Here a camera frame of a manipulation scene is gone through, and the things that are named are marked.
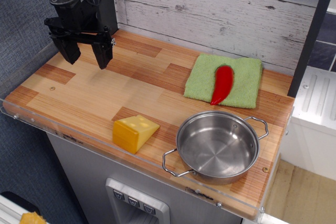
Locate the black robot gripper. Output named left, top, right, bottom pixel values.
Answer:
left=44, top=0, right=113, bottom=69

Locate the red chili pepper toy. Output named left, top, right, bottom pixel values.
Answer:
left=211, top=65, right=234, bottom=105

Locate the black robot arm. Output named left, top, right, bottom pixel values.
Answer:
left=44, top=0, right=115, bottom=69

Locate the green towel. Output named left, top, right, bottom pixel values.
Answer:
left=184, top=54, right=263, bottom=109

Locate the yellow object at corner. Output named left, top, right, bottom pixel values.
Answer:
left=19, top=212, right=47, bottom=224

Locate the yellow cheese wedge toy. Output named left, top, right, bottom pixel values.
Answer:
left=112, top=115, right=160, bottom=154

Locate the grey toy fridge cabinet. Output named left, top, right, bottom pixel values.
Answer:
left=47, top=133, right=242, bottom=223

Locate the silver dispenser panel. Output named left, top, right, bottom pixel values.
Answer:
left=106, top=178, right=171, bottom=223

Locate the stainless steel pot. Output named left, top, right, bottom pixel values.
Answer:
left=162, top=111, right=269, bottom=185

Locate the white toy sink unit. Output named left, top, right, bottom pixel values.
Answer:
left=280, top=67, right=335, bottom=179

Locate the dark left upright post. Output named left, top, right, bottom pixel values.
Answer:
left=97, top=0, right=118, bottom=35

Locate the dark upright post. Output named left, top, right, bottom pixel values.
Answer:
left=287, top=0, right=331, bottom=98
left=97, top=0, right=118, bottom=35

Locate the dark right upright post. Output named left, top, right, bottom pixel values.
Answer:
left=287, top=0, right=331, bottom=98

